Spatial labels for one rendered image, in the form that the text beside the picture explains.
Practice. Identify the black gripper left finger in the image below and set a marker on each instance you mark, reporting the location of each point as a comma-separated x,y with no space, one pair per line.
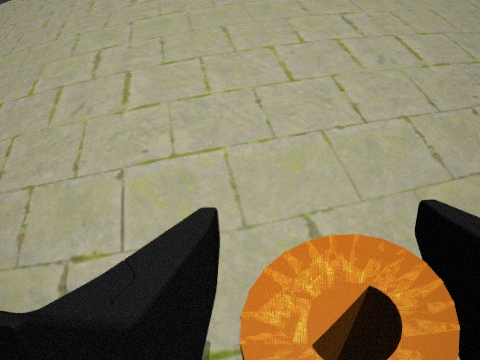
154,305

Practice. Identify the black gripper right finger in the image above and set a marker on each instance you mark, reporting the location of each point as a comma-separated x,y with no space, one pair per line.
449,240

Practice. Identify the orange knob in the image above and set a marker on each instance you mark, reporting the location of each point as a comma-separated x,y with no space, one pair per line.
349,297

